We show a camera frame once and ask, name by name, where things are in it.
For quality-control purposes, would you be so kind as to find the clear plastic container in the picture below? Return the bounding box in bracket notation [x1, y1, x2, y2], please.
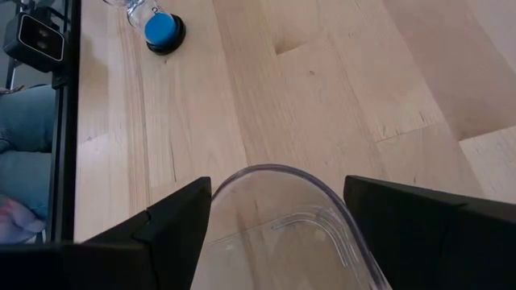
[189, 162, 394, 290]

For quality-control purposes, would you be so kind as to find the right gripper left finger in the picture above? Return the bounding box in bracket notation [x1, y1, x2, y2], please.
[0, 176, 213, 290]

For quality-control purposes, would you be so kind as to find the person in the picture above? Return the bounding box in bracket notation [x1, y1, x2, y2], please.
[0, 83, 56, 221]

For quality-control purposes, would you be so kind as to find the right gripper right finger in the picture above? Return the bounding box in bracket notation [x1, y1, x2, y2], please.
[343, 174, 516, 290]

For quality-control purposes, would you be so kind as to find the black sand timer blue sand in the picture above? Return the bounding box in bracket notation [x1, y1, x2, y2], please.
[102, 0, 188, 56]

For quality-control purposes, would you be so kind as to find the black table-level camera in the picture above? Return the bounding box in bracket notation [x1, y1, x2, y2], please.
[2, 10, 68, 75]

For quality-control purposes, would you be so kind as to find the black aluminium table frame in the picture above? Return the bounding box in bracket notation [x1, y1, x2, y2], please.
[45, 0, 82, 243]

